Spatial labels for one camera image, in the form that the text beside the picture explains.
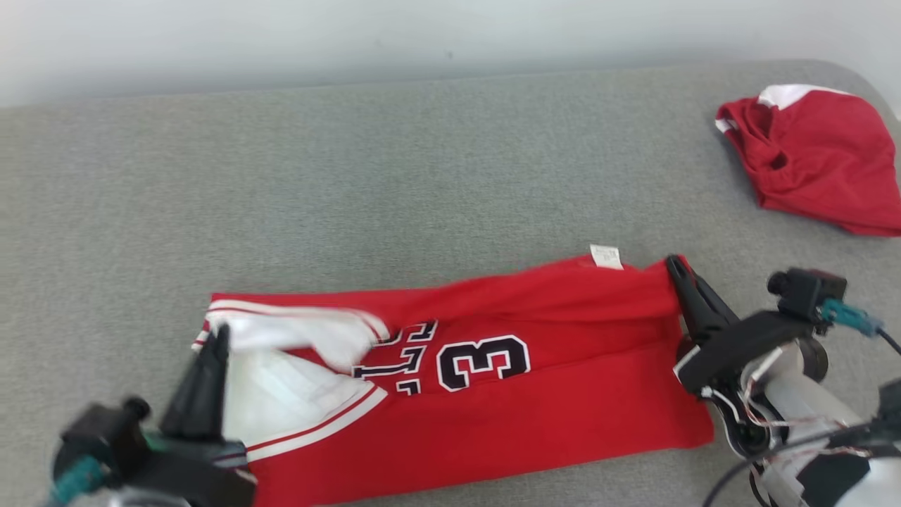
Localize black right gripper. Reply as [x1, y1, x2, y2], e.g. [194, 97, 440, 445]
[665, 254, 817, 397]

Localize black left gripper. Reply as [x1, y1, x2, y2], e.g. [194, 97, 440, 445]
[120, 324, 258, 507]

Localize red basketball jersey white sleeves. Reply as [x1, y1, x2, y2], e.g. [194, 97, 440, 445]
[191, 243, 715, 507]

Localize red shorts white waistband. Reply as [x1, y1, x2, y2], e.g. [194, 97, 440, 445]
[714, 84, 901, 237]

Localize teal left camera plug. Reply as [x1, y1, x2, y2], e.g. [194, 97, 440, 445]
[46, 454, 108, 505]

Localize teal camera plug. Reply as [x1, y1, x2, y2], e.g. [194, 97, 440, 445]
[46, 454, 108, 505]
[820, 299, 885, 338]

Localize teal right camera plug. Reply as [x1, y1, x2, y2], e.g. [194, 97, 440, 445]
[820, 299, 885, 338]

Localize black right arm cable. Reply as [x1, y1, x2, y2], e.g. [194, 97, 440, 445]
[700, 325, 901, 507]

